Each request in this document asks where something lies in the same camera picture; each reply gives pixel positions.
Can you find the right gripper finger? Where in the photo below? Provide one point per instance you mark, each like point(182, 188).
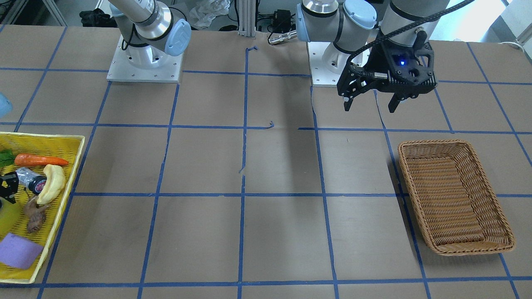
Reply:
point(9, 195)

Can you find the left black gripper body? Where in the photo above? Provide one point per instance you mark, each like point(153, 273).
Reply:
point(379, 60)

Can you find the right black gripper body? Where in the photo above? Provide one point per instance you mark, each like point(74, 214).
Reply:
point(9, 186)

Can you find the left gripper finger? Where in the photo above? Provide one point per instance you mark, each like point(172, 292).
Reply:
point(396, 100)
point(348, 101)

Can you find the yellow tape roll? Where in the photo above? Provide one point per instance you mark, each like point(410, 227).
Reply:
point(10, 214)

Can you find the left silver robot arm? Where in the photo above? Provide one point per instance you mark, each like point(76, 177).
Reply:
point(353, 26)

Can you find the orange toy carrot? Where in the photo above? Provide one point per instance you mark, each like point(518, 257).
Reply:
point(29, 160)

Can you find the small printed can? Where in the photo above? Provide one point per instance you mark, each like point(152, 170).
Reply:
point(31, 180)

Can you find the brown toy figure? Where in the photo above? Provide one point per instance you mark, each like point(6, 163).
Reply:
point(36, 215)

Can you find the yellow toy banana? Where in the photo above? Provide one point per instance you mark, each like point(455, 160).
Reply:
point(55, 182)

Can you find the purple foam block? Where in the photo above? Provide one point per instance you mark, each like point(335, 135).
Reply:
point(19, 252)

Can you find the yellow plastic basket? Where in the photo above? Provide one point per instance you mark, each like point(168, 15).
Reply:
point(67, 147)

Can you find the brown wicker basket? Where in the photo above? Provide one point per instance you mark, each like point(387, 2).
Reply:
point(454, 203)

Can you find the black cloth bundle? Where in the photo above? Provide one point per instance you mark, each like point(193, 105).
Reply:
point(97, 18)

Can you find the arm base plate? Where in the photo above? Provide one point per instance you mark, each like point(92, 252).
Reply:
point(326, 63)
point(144, 65)

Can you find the aluminium frame post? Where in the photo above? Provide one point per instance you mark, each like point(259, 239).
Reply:
point(246, 17)

